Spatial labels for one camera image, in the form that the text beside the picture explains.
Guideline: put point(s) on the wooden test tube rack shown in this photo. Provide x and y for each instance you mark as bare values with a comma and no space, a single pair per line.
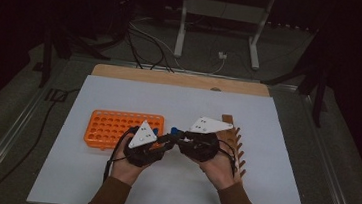
236,144

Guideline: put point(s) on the person's right hand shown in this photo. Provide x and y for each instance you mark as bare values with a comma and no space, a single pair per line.
224,173

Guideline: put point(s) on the orange plastic test tube rack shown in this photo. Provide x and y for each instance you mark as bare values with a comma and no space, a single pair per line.
109,128

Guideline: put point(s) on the metal floor rail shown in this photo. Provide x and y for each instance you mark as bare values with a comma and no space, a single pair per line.
0,151
333,170

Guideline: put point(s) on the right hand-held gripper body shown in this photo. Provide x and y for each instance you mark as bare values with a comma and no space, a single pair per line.
199,147

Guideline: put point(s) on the blue capped test tube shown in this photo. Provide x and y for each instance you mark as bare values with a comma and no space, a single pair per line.
155,131
175,130

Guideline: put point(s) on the black tripod stand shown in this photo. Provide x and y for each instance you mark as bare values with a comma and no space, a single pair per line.
318,95
48,55

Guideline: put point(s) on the person's left hand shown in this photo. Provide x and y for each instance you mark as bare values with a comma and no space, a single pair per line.
125,172

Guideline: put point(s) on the white metal stand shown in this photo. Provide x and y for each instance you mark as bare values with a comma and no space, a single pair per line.
224,9

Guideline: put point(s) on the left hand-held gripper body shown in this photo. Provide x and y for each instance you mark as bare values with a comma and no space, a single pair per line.
142,153

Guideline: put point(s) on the white table cover sheet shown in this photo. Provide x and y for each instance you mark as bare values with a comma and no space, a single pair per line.
175,104

